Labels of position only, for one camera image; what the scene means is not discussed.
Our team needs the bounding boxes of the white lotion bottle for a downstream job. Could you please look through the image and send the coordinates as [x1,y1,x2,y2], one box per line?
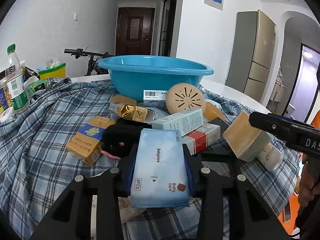
[257,143,283,172]

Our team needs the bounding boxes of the tan square box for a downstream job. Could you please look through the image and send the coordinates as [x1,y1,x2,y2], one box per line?
[223,111,271,163]

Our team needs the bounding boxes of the light blue wet wipes pack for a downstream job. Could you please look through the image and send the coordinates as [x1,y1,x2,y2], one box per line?
[130,129,189,209]

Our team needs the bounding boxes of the pale green tall box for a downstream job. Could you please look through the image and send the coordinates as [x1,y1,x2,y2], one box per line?
[151,109,204,136]

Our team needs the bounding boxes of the red and white box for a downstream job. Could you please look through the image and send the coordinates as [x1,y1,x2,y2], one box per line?
[182,123,221,155]

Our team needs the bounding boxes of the blue plaid cloth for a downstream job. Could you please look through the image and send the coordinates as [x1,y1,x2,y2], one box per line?
[1,78,299,239]

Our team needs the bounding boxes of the orange translucent triangular piece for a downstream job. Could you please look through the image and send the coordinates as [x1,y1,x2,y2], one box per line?
[203,102,226,121]

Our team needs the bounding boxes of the yellow blue cigarette carton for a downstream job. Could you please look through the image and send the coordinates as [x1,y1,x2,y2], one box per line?
[66,116,116,166]

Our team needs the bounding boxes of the round beige perforated disc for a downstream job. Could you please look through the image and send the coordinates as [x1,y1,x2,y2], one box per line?
[165,83,206,114]

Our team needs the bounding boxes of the black plush toy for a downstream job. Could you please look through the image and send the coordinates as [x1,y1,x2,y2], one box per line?
[101,118,152,159]

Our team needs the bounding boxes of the white barcode label box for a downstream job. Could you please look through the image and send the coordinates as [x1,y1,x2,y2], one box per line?
[143,89,168,108]

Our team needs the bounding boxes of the gold foil wrapped pack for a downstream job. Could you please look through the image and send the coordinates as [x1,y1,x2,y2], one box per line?
[109,102,156,124]

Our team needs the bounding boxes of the beige refrigerator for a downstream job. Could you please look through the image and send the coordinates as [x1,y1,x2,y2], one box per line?
[226,10,276,101]

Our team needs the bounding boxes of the orange translucent round lid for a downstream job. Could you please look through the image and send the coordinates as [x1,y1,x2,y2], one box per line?
[110,95,137,105]

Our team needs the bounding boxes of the blue plastic basin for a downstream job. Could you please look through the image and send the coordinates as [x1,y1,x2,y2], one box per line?
[98,55,214,101]

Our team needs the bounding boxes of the green snack box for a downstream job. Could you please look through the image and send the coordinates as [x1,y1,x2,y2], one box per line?
[25,80,47,93]

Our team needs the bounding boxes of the yellow green lidded container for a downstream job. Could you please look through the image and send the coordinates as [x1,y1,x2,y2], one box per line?
[39,63,66,80]

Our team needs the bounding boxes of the black bicycle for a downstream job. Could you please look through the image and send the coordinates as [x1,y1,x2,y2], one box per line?
[63,47,116,77]

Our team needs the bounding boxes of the clear green cap bottle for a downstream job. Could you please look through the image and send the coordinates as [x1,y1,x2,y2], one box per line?
[5,44,29,116]

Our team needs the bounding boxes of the dark brown door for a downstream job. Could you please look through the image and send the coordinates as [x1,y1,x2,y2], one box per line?
[116,7,155,56]

